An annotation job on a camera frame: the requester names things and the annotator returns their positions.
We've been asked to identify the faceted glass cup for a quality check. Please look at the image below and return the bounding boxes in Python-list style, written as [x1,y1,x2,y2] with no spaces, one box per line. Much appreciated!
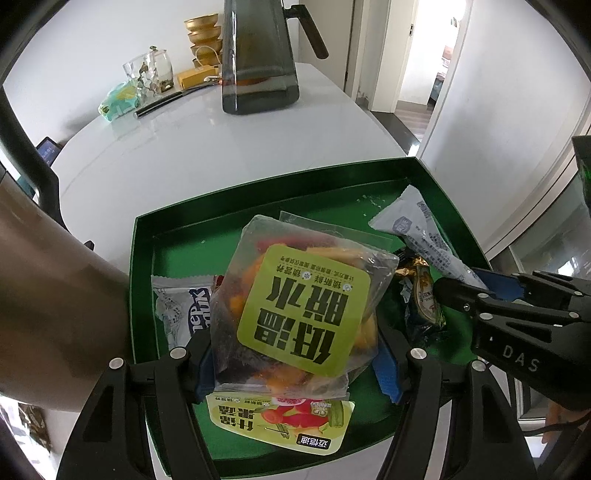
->
[122,54,160,100]

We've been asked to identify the clear glass jar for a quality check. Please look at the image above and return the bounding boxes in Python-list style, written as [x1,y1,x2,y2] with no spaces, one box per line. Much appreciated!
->
[148,45,175,93]

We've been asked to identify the red smart display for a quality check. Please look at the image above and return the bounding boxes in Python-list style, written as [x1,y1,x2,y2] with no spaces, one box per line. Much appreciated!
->
[36,137,63,167]

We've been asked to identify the white door frame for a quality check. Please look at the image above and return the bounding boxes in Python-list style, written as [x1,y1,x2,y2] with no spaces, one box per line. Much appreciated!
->
[369,0,476,139]

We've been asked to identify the white blue cookie packet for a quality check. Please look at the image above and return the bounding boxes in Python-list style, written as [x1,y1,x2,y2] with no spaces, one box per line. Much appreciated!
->
[152,274,218,352]

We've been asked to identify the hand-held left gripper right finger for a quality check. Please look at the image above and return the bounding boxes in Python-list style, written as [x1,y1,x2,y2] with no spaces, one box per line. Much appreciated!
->
[372,323,527,480]

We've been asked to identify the yellow box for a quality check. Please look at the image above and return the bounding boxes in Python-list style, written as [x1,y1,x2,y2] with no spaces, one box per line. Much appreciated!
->
[178,66,219,90]

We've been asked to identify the fruit print snack packet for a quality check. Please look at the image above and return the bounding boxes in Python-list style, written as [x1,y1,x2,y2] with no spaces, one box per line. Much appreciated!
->
[205,392,355,455]

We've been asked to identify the clear dried fruit packet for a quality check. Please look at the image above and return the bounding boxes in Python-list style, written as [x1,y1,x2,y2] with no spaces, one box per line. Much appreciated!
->
[210,215,400,400]

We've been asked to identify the green tray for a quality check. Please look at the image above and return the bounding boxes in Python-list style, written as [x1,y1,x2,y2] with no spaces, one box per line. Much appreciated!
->
[128,157,496,480]

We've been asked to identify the green tissue packet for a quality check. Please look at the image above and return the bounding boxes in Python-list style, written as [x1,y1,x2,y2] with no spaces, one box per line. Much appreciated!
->
[98,80,139,121]

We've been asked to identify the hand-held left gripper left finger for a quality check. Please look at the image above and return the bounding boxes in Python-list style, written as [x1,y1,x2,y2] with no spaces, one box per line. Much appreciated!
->
[55,330,221,480]

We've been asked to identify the black knife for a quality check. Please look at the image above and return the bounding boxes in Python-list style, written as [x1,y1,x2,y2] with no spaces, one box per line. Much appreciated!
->
[134,76,221,119]

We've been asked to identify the dark glass pitcher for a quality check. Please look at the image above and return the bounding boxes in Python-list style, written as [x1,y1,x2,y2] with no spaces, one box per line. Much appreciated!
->
[222,0,329,114]

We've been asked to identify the copper thermal kettle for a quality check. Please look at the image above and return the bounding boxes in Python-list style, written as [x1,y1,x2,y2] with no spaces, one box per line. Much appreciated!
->
[0,83,134,402]

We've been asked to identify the dark gold snack packet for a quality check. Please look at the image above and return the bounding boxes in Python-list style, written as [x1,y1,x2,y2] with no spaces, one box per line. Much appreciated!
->
[394,251,448,337]

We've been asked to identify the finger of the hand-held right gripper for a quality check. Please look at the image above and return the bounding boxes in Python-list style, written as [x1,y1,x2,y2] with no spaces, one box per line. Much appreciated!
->
[475,269,578,303]
[433,276,498,319]

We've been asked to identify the long white snack packet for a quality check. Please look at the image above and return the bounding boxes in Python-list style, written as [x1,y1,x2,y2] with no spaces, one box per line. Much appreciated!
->
[368,185,490,291]

